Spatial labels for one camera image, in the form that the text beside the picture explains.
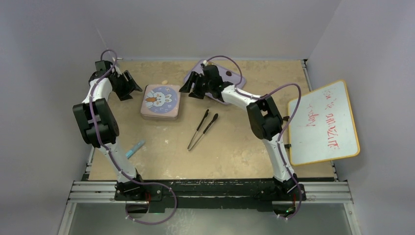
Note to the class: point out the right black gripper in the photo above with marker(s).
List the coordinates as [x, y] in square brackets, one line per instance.
[187, 87]

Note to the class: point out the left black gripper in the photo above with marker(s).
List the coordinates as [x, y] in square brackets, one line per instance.
[124, 95]

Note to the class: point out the black metal tongs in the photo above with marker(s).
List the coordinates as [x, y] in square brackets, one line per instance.
[194, 140]

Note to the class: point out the silver metal box lid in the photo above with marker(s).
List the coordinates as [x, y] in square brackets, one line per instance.
[160, 98]

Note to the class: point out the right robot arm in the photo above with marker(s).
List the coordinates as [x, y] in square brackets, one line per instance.
[265, 120]

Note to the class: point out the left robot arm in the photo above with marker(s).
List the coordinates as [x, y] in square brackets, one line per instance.
[98, 125]

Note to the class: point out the purple plastic tray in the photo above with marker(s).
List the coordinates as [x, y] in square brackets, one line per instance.
[235, 78]

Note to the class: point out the blue small marker cap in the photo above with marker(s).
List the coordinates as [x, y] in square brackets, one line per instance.
[134, 149]

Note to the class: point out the yellow framed whiteboard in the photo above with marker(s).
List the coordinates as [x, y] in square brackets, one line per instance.
[323, 127]

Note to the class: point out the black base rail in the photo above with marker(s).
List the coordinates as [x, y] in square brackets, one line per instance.
[263, 195]

